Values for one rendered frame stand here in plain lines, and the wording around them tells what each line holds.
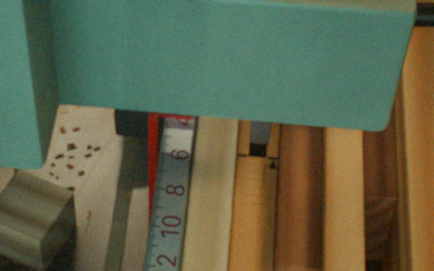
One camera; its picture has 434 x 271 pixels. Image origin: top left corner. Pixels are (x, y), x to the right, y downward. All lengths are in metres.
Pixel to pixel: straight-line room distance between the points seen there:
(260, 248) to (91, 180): 0.22
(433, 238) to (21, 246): 0.26
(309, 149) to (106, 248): 0.18
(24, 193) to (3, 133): 0.22
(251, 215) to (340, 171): 0.04
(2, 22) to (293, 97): 0.13
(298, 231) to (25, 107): 0.14
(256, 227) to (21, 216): 0.18
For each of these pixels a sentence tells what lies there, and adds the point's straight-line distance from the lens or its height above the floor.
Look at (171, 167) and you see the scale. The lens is 0.49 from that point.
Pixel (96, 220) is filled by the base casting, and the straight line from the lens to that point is 0.66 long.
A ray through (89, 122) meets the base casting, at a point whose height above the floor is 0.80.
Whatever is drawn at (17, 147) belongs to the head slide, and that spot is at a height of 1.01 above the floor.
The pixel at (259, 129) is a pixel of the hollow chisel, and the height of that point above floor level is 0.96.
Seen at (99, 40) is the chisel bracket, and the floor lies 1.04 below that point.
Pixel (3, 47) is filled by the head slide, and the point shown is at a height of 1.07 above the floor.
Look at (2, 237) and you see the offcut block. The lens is 0.63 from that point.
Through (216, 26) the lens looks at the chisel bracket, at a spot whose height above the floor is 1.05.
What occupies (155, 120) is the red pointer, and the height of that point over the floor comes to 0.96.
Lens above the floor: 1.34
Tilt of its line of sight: 50 degrees down
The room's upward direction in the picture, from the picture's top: straight up
